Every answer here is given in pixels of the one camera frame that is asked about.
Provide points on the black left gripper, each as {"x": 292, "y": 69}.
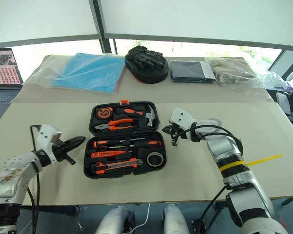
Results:
{"x": 59, "y": 148}

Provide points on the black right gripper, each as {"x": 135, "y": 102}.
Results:
{"x": 177, "y": 131}

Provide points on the red voltage tester pen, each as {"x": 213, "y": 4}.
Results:
{"x": 105, "y": 154}

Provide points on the orange black utility knife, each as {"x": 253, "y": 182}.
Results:
{"x": 117, "y": 165}

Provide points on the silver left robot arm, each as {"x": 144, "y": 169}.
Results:
{"x": 12, "y": 168}

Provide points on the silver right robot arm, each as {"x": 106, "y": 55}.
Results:
{"x": 224, "y": 146}

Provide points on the black tool case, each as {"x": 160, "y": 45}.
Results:
{"x": 123, "y": 134}

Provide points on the black electrical tape roll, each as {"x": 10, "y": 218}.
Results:
{"x": 149, "y": 158}

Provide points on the black orange tape measure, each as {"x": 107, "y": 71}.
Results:
{"x": 103, "y": 112}

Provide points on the black table base bar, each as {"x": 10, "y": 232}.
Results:
{"x": 51, "y": 210}

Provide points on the dark blue folded cloth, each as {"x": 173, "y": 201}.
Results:
{"x": 188, "y": 70}

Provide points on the black boxing focus pad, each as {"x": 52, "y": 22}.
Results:
{"x": 146, "y": 65}

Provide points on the blue sheets in plastic bag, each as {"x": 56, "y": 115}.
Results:
{"x": 88, "y": 70}

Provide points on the silver rounded leg shell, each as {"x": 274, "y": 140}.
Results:
{"x": 175, "y": 219}
{"x": 114, "y": 219}

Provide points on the beige cloth in plastic bag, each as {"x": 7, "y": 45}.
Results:
{"x": 229, "y": 70}

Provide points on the yellow tape strip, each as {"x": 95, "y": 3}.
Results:
{"x": 266, "y": 159}

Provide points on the open laptop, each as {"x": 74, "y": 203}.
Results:
{"x": 2, "y": 70}

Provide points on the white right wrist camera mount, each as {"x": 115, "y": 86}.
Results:
{"x": 182, "y": 119}

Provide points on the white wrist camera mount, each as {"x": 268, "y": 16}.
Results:
{"x": 182, "y": 119}
{"x": 46, "y": 134}

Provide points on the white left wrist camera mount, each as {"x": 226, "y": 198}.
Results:
{"x": 46, "y": 134}

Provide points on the dark window frame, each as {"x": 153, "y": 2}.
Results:
{"x": 100, "y": 26}

